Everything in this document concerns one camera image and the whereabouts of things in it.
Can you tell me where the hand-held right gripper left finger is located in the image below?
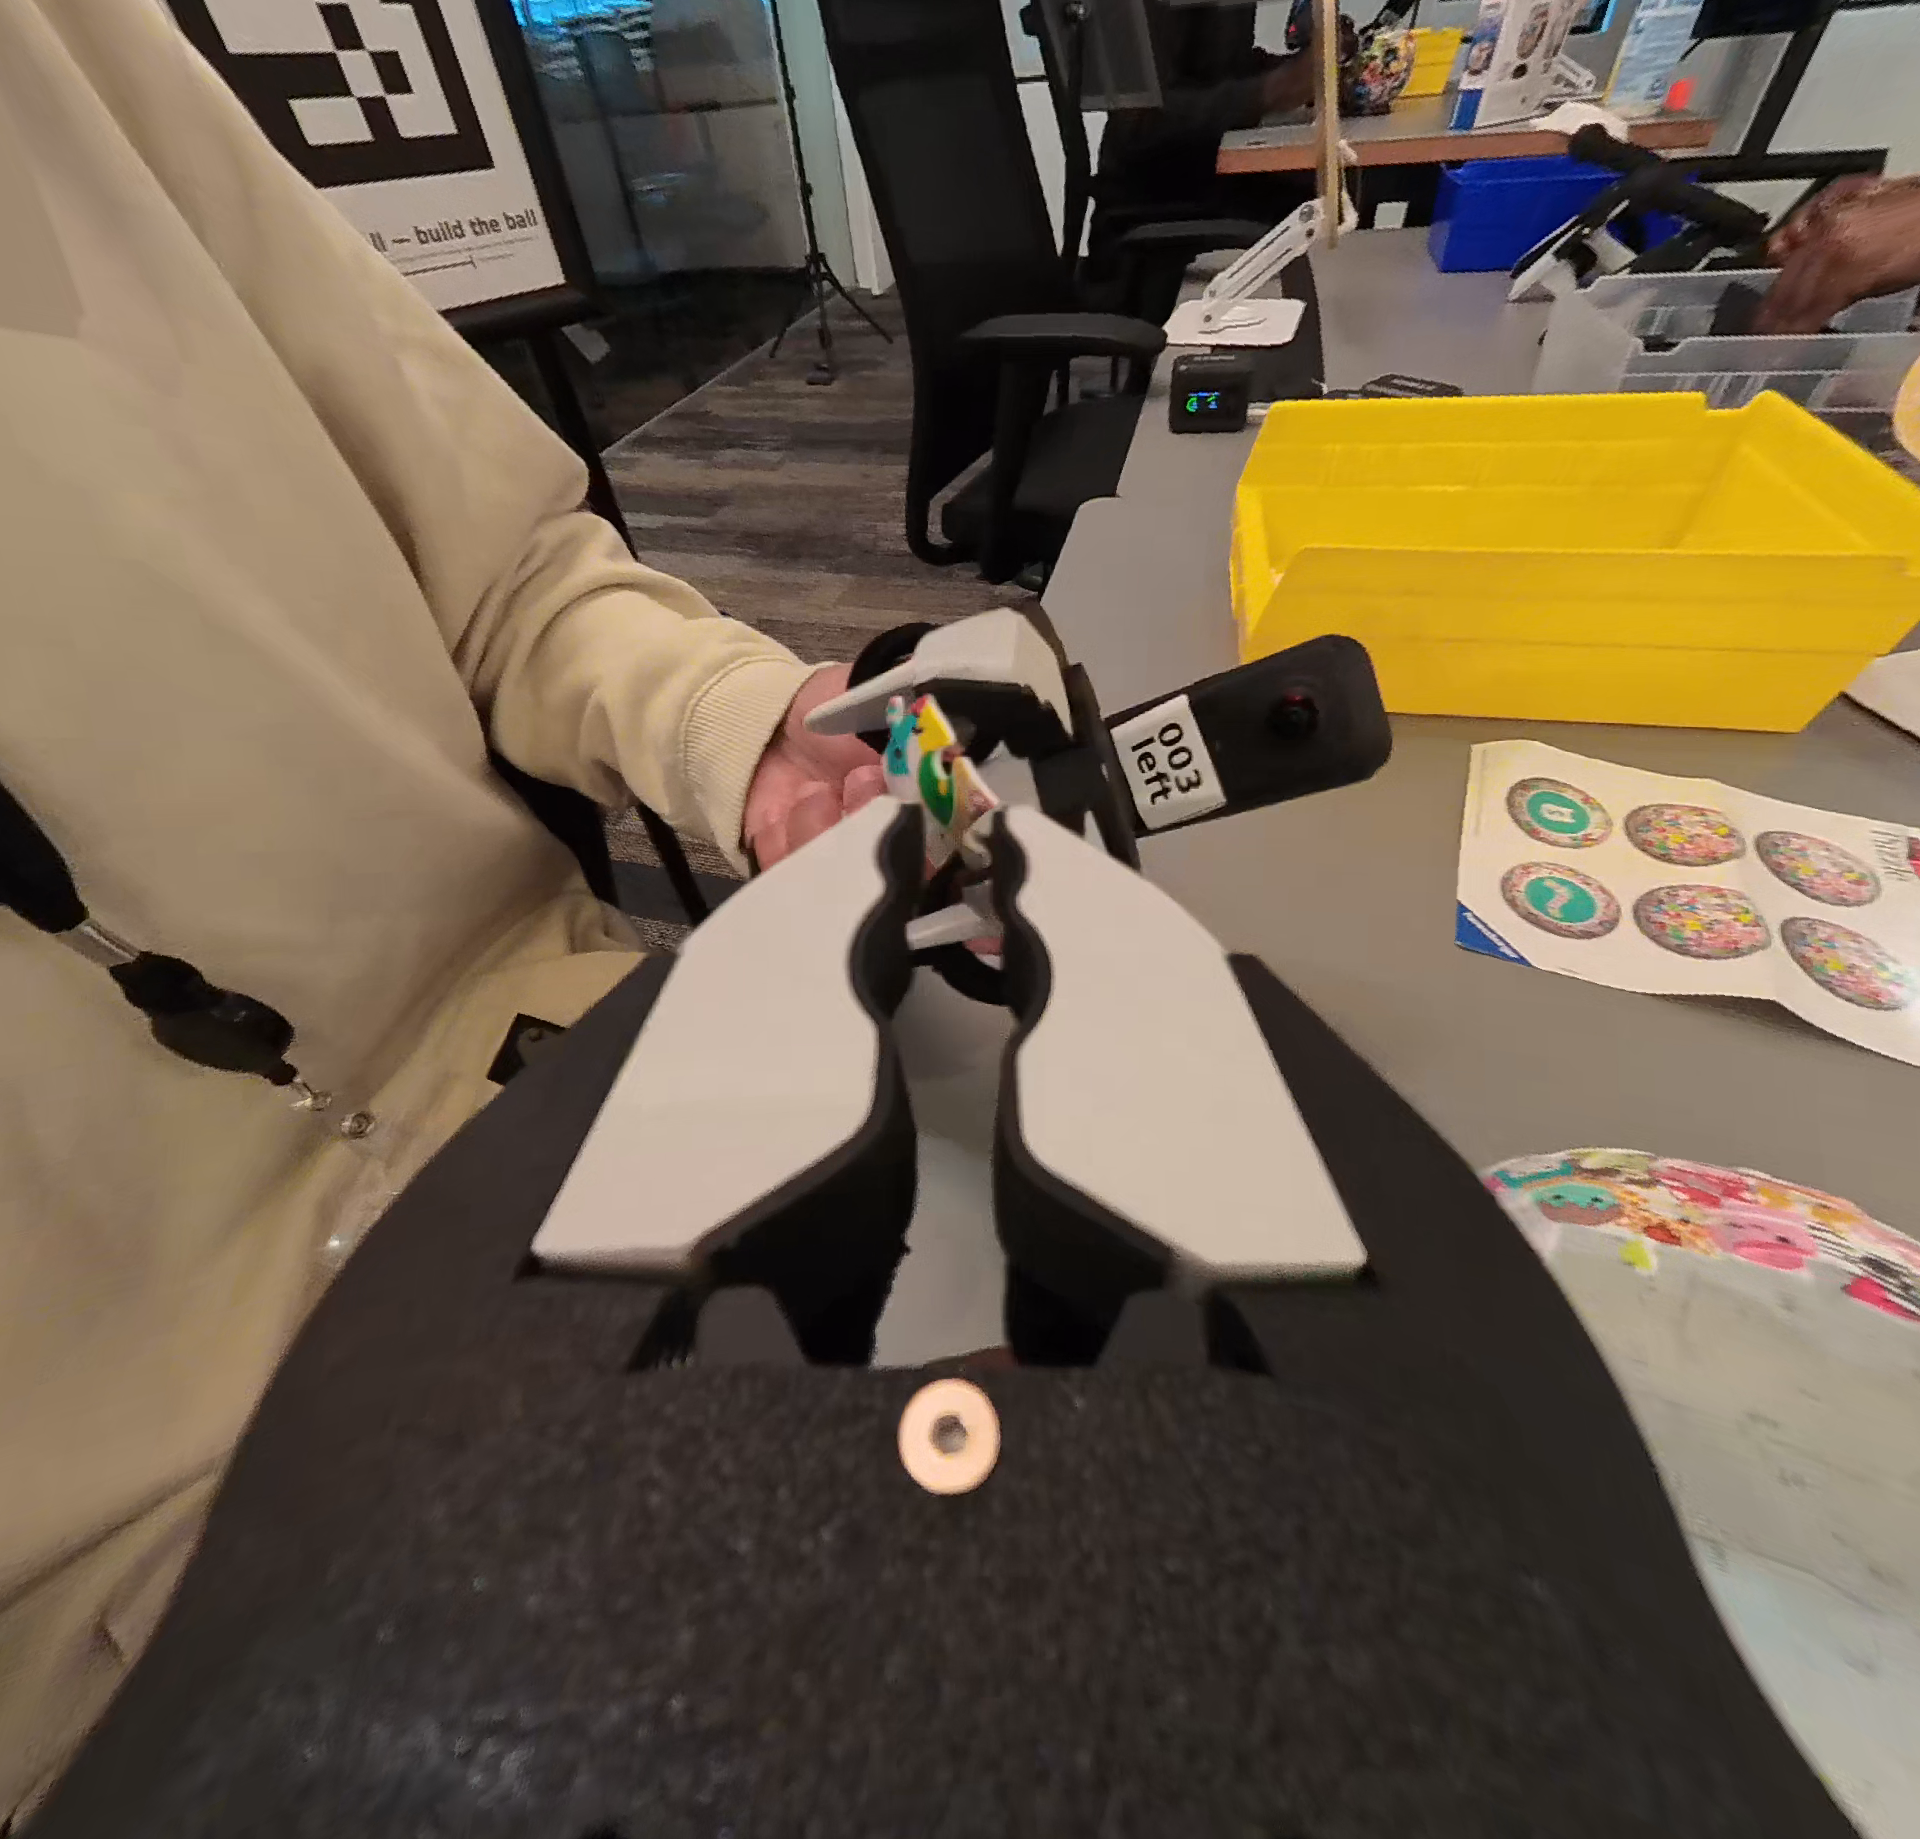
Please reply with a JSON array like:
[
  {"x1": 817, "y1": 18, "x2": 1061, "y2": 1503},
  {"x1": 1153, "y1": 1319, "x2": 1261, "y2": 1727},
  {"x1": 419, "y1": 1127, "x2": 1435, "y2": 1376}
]
[{"x1": 529, "y1": 800, "x2": 920, "y2": 1367}]

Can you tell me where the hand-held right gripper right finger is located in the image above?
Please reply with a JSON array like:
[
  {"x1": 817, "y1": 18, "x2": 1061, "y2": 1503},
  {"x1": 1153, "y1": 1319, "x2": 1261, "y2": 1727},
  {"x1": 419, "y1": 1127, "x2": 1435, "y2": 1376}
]
[{"x1": 991, "y1": 803, "x2": 1375, "y2": 1367}]

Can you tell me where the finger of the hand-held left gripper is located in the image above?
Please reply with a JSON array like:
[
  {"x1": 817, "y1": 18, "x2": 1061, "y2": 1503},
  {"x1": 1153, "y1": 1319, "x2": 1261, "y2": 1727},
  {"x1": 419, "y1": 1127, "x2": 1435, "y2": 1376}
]
[
  {"x1": 907, "y1": 754, "x2": 1040, "y2": 956},
  {"x1": 806, "y1": 610, "x2": 1069, "y2": 738}
]

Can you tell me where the colourful puzzle piece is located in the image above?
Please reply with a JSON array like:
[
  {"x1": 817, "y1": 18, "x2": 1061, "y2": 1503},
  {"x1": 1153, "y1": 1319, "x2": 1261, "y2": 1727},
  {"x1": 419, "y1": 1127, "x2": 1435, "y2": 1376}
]
[{"x1": 882, "y1": 689, "x2": 1001, "y2": 868}]

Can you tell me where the colourful puzzle ball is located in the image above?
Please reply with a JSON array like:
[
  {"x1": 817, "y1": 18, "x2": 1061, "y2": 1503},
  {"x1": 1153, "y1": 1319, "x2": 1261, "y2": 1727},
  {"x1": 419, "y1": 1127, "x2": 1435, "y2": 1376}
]
[{"x1": 1476, "y1": 1148, "x2": 1920, "y2": 1839}]

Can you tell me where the puzzle ball box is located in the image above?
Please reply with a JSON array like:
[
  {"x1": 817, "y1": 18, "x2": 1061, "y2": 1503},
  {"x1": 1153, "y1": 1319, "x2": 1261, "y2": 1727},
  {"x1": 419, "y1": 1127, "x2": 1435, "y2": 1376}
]
[{"x1": 1446, "y1": 0, "x2": 1597, "y2": 132}]

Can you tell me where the person's left hand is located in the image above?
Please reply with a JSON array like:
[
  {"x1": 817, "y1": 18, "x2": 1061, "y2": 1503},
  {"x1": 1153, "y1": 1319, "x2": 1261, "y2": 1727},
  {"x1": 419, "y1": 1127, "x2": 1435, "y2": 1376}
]
[{"x1": 742, "y1": 659, "x2": 904, "y2": 879}]

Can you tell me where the yellow plastic bin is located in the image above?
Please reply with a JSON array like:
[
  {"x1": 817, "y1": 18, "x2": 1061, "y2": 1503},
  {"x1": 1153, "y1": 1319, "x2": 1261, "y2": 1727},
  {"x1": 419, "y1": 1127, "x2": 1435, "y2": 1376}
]
[{"x1": 1232, "y1": 390, "x2": 1920, "y2": 734}]

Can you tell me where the small black display device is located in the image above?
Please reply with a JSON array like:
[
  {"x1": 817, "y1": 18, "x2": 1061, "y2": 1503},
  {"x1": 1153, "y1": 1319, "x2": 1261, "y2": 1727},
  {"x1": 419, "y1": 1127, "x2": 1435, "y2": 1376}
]
[{"x1": 1166, "y1": 352, "x2": 1257, "y2": 434}]

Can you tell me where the printed instruction sheet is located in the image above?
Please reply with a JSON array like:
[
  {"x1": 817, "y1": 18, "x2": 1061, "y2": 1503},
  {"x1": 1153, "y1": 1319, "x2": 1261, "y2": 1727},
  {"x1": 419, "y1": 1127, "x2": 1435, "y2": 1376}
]
[{"x1": 1457, "y1": 738, "x2": 1920, "y2": 1066}]

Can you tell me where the black office chair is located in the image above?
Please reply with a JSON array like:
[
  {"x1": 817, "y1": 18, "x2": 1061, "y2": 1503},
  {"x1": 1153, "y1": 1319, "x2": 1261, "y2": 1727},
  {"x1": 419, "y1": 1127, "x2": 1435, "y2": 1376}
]
[{"x1": 806, "y1": 0, "x2": 1172, "y2": 588}]

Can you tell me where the blue plastic bin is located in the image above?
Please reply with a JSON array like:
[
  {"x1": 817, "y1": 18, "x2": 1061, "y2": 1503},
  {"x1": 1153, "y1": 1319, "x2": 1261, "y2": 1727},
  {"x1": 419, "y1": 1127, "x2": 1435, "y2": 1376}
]
[{"x1": 1426, "y1": 157, "x2": 1685, "y2": 274}]

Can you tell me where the clear plastic organizer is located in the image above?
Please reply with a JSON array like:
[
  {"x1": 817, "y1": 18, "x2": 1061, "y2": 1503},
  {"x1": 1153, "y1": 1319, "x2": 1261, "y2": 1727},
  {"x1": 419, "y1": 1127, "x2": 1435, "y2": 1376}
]
[{"x1": 1533, "y1": 271, "x2": 1920, "y2": 415}]

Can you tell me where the colourful bag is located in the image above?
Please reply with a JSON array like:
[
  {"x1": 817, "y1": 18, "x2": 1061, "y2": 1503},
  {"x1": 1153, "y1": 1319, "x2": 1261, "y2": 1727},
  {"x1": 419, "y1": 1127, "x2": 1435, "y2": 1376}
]
[{"x1": 1286, "y1": 12, "x2": 1422, "y2": 108}]

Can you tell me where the white and blue box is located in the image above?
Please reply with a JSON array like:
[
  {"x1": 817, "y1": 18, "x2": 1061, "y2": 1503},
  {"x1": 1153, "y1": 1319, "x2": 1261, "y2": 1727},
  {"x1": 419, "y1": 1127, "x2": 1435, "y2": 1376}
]
[{"x1": 1609, "y1": 0, "x2": 1715, "y2": 113}]

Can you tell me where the framed tag poster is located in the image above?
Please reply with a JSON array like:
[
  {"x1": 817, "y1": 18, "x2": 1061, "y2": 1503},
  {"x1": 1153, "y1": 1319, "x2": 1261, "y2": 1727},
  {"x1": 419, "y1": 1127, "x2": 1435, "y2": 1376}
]
[{"x1": 127, "y1": 0, "x2": 576, "y2": 312}]

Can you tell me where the black lanyard strap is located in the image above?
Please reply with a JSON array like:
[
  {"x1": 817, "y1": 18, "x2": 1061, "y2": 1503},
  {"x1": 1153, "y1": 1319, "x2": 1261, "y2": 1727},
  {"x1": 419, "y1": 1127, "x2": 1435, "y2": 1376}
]
[{"x1": 0, "y1": 779, "x2": 378, "y2": 1139}]

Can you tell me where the wooden post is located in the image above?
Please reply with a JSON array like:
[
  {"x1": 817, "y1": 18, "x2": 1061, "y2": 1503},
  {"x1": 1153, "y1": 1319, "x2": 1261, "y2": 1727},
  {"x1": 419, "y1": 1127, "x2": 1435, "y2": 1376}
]
[{"x1": 1314, "y1": 0, "x2": 1349, "y2": 252}]

